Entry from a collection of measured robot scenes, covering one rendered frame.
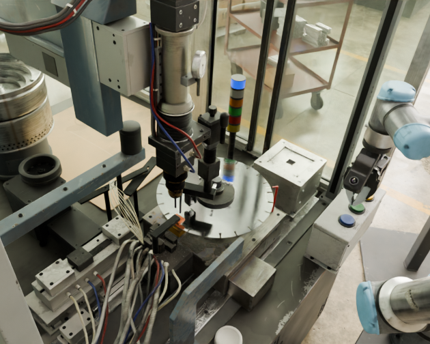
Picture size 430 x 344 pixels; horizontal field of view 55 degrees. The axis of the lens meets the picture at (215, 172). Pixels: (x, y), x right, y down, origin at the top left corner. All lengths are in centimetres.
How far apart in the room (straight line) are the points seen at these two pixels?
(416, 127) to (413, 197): 202
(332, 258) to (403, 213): 154
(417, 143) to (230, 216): 49
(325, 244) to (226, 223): 32
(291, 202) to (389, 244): 123
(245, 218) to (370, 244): 145
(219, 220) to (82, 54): 53
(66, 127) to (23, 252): 64
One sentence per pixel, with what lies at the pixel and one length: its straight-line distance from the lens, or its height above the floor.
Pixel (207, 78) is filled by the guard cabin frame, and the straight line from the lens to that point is 164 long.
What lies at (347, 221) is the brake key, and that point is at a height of 91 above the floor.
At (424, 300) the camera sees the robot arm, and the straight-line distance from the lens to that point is 89.
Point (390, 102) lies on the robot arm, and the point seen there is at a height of 130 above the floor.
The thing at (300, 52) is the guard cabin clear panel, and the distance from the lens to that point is 140.
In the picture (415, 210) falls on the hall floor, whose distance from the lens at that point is 285.
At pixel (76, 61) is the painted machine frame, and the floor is 137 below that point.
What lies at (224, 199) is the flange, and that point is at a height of 96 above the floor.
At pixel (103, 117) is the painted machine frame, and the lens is 91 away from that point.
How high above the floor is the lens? 176
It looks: 40 degrees down
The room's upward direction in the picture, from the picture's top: 4 degrees clockwise
